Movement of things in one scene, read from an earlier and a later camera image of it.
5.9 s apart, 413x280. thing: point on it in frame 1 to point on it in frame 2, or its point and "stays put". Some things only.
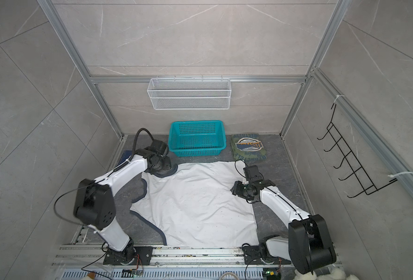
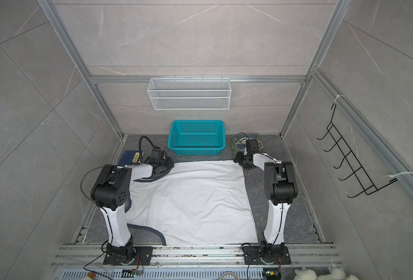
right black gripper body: [243, 190] to [242, 159]
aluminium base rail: [74, 255] stays put
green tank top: [248, 147] stays put
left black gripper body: [165, 164] stays put
